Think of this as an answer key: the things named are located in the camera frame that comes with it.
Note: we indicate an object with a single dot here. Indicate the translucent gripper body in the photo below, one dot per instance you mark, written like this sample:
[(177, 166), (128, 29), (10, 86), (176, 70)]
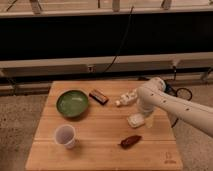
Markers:
[(149, 120)]

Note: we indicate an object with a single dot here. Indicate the white sponge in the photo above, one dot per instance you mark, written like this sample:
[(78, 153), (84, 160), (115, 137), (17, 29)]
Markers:
[(135, 120)]

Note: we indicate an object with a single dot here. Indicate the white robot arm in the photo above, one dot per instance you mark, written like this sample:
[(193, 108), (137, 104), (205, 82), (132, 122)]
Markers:
[(152, 94)]

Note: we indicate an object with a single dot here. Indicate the dark red chili pepper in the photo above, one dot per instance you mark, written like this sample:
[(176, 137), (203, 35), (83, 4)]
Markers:
[(130, 141)]

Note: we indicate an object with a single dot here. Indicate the brown chocolate bar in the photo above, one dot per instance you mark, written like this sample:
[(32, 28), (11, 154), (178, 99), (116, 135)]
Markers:
[(98, 96)]

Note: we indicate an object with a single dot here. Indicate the wooden cutting board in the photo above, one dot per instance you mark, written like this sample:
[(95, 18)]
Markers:
[(99, 133)]

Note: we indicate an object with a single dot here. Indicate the green bowl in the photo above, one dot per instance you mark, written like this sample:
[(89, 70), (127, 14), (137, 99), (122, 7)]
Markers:
[(72, 103)]

